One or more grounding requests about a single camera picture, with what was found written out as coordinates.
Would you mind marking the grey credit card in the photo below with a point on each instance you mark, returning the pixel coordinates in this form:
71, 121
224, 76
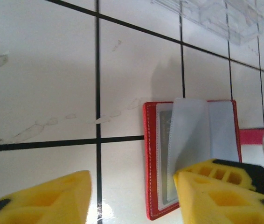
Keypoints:
164, 130

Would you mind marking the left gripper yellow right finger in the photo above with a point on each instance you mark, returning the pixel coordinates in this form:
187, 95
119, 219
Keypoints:
216, 205

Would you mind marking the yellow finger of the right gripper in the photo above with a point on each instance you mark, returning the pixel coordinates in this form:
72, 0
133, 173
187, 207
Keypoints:
251, 175

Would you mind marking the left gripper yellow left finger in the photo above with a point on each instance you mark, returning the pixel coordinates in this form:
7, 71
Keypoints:
41, 205

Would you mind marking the red leather card holder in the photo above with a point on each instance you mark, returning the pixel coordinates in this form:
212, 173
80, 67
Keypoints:
150, 163

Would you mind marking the clear acrylic organizer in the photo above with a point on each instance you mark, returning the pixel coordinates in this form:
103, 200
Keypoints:
216, 23

